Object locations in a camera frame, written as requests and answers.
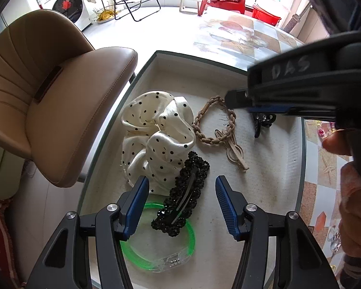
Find white washing machine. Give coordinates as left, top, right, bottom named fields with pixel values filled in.
left=38, top=0, right=94, bottom=32

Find tan leather chair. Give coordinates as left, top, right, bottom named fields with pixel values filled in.
left=0, top=9, right=138, bottom=188

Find beige hair clip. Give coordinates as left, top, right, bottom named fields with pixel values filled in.
left=215, top=129, right=250, bottom=173

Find grey cardboard box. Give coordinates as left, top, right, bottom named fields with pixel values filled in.
left=77, top=50, right=307, bottom=289

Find brown braided hair tie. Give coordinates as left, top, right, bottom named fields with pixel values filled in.
left=192, top=95, right=238, bottom=145

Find checkered printed tablecloth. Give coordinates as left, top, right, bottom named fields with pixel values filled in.
left=193, top=13, right=354, bottom=280

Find person's right forearm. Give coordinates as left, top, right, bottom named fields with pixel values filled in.
left=340, top=251, right=361, bottom=289

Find cream cushion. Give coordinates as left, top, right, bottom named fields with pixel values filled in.
left=0, top=144, right=27, bottom=201

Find green translucent bracelet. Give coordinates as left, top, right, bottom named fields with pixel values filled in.
left=120, top=202, right=197, bottom=273

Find white cabinet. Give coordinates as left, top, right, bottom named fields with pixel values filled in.
left=299, top=4, right=334, bottom=47

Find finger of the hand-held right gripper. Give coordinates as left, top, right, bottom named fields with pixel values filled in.
left=253, top=109, right=336, bottom=122
left=224, top=88, right=296, bottom=115

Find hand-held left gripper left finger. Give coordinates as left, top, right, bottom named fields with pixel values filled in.
left=24, top=175, right=151, bottom=289

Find silver hair clip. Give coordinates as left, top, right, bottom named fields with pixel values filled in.
left=328, top=226, right=343, bottom=254

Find white polka dot scrunchie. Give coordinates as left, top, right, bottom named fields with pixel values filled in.
left=119, top=91, right=197, bottom=195

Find person's right hand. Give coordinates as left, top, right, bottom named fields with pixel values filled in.
left=323, top=129, right=361, bottom=260

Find wire basket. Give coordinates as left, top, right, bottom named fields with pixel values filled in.
left=96, top=7, right=121, bottom=23

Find black beaded hair clip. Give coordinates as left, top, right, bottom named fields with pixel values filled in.
left=150, top=151, right=210, bottom=239

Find red bucket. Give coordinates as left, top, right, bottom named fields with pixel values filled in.
left=252, top=4, right=282, bottom=26

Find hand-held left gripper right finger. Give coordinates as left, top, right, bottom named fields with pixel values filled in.
left=215, top=175, right=340, bottom=289

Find red patterned cloth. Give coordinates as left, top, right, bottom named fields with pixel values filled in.
left=0, top=199, right=20, bottom=289

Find colourful beaded bracelet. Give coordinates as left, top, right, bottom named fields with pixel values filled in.
left=314, top=120, right=337, bottom=139

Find small black claw clip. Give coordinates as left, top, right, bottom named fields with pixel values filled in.
left=253, top=112, right=277, bottom=139

